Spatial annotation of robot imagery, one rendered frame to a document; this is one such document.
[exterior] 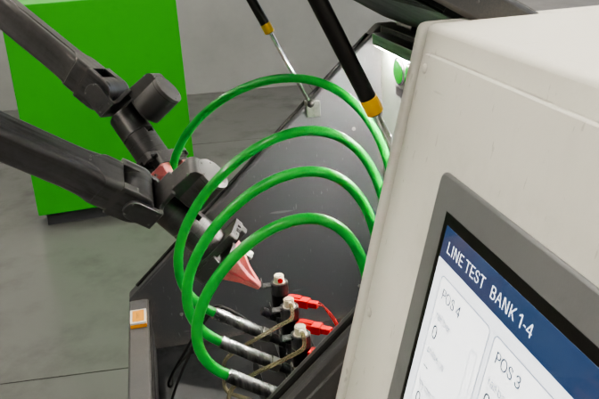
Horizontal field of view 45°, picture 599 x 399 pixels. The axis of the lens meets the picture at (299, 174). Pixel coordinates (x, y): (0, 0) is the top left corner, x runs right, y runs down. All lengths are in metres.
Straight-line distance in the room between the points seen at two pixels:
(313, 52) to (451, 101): 7.02
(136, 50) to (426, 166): 3.72
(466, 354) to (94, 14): 3.85
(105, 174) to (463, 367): 0.64
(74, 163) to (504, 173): 0.66
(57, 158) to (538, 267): 0.71
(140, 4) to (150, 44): 0.23
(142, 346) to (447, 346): 0.85
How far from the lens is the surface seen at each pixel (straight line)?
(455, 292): 0.58
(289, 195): 1.45
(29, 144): 1.02
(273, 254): 1.50
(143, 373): 1.28
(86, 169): 1.04
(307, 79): 1.12
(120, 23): 4.29
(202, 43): 7.53
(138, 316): 1.42
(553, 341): 0.47
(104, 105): 1.28
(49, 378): 3.12
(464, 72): 0.61
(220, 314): 1.08
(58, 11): 4.28
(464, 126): 0.60
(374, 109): 0.76
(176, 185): 1.08
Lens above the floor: 1.65
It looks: 19 degrees down
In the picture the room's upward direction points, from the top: 4 degrees counter-clockwise
